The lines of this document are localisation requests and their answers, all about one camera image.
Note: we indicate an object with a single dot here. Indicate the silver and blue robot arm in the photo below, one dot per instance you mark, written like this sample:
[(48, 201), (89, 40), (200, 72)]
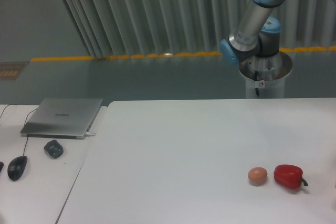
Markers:
[(257, 34)]

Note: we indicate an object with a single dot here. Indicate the red bell pepper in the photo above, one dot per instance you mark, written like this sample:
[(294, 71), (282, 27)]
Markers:
[(289, 176)]

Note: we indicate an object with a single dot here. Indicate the white usb plug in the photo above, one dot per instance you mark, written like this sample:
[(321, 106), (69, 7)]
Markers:
[(90, 134)]

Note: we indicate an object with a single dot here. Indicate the silver closed laptop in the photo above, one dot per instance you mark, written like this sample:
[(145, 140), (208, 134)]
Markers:
[(62, 118)]

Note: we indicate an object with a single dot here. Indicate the brown egg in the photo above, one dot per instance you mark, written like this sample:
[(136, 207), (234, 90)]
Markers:
[(257, 175)]

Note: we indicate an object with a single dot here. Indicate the small black plastic gadget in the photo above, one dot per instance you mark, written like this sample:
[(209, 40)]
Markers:
[(54, 149)]

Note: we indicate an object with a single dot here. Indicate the black computer mouse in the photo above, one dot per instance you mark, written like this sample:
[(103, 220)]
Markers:
[(17, 167)]

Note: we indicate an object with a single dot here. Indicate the white cylindrical robot pedestal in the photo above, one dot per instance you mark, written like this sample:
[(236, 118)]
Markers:
[(265, 77)]

